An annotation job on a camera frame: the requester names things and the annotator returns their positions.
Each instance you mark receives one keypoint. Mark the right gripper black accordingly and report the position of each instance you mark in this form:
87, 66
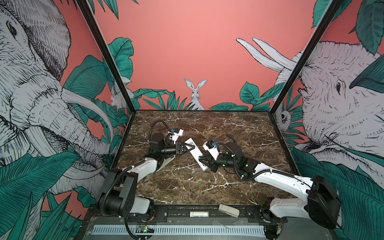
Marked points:
213, 164

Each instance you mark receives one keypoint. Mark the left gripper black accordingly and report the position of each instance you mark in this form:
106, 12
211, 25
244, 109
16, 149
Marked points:
179, 146

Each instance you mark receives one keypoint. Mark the white remote control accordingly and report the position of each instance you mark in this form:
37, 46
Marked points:
196, 153

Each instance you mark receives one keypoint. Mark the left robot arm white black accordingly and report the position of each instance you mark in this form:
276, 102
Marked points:
118, 192

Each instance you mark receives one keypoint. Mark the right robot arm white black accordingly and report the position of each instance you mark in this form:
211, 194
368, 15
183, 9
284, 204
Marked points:
314, 198

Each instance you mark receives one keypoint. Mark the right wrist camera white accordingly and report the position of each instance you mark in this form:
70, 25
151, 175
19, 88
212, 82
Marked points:
211, 147

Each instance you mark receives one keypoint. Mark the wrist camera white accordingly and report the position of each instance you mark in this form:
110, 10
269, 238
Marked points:
175, 134
211, 147

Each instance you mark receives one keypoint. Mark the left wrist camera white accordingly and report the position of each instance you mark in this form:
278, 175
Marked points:
175, 134

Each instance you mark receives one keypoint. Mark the grey box on rail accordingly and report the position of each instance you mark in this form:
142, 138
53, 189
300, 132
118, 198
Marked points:
231, 211

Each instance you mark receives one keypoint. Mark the black front mounting rail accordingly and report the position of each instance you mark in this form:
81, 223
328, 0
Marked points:
265, 214

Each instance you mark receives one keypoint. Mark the white cylinder on rail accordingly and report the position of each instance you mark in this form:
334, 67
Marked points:
199, 214

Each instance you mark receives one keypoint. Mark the white slotted cable duct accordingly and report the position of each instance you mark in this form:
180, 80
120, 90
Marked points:
164, 230

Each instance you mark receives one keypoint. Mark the black left frame post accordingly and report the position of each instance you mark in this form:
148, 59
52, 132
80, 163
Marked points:
100, 40

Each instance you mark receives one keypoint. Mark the black frame post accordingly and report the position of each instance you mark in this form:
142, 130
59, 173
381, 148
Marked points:
100, 40
325, 20

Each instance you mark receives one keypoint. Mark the black right frame post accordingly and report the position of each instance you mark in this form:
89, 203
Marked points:
325, 20

